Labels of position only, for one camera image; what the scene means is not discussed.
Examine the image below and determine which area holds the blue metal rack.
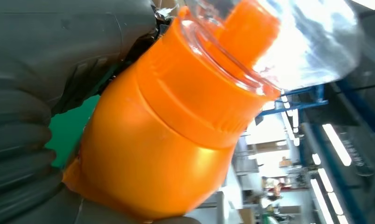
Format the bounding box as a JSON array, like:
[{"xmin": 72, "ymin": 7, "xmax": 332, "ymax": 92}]
[{"xmin": 256, "ymin": 83, "xmax": 330, "ymax": 118}]

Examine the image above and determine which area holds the green table mat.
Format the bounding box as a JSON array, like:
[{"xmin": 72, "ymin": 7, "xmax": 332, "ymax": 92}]
[{"xmin": 45, "ymin": 94, "xmax": 101, "ymax": 169}]

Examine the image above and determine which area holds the orange Tide detergent bottle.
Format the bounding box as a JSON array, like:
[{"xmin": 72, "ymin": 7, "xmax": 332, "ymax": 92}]
[{"xmin": 62, "ymin": 0, "xmax": 363, "ymax": 223}]

